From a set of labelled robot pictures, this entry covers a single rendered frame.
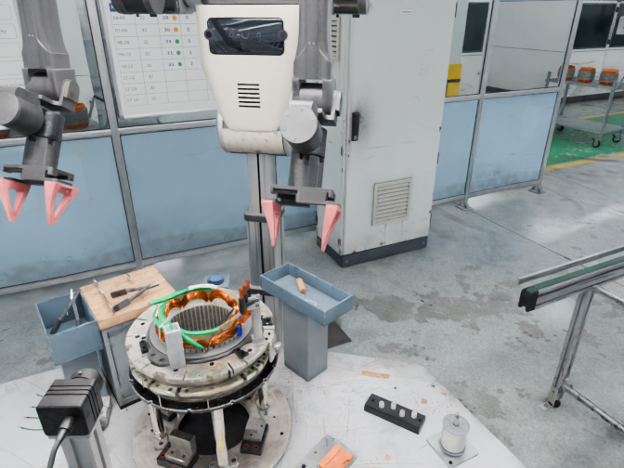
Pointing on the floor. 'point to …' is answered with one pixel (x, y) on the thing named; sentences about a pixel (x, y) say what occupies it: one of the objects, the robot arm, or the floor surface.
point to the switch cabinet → (386, 127)
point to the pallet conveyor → (569, 282)
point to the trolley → (589, 120)
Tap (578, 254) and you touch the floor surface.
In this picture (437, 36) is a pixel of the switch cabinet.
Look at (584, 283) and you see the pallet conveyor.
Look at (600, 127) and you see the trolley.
